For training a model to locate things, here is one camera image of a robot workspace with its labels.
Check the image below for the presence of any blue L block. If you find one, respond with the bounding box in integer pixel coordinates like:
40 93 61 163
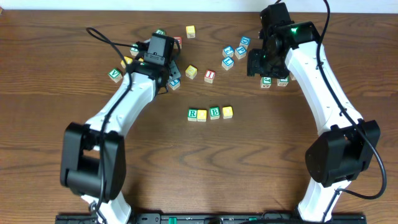
169 79 180 90

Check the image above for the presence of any blue 2 block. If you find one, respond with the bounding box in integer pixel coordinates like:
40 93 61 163
222 45 234 58

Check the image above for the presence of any blue P block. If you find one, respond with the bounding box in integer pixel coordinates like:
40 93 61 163
234 46 247 60

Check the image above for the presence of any green V block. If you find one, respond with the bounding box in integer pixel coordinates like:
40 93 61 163
108 68 123 83

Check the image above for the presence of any yellow W block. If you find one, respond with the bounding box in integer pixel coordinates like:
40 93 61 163
185 65 198 80

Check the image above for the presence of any green j block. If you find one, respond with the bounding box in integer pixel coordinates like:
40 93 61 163
261 77 272 88
155 29 165 35

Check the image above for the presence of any blue D block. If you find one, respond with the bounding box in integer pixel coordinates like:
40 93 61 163
239 36 251 49

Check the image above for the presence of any red U block left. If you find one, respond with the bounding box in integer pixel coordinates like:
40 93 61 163
174 37 182 49

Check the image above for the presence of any green J block left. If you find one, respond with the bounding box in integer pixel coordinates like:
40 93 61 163
155 29 165 35

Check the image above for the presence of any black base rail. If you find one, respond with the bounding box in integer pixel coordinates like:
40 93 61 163
55 211 367 224

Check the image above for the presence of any green 7 block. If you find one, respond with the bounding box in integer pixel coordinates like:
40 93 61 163
130 44 139 57

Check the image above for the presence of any green 4 block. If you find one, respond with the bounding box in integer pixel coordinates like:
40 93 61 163
277 77 289 86

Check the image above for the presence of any yellow block outer left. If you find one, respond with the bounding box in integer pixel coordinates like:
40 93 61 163
121 56 133 68

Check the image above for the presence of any yellow O block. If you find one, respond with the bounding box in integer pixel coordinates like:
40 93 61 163
222 106 233 119
197 110 207 122

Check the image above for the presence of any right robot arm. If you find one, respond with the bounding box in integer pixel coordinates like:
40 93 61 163
247 20 381 223

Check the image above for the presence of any green R block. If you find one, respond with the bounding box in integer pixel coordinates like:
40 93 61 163
187 108 198 121

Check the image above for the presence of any green B block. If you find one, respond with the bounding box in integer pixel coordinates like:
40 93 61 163
209 106 220 119

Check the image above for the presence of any red I block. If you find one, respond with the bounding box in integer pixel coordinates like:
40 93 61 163
204 70 216 83

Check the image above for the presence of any green J block right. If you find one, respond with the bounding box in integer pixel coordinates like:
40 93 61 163
261 77 272 88

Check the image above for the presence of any yellow top block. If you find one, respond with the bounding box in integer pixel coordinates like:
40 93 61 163
186 26 196 39

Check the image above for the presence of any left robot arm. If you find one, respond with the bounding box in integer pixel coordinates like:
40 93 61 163
60 61 181 223

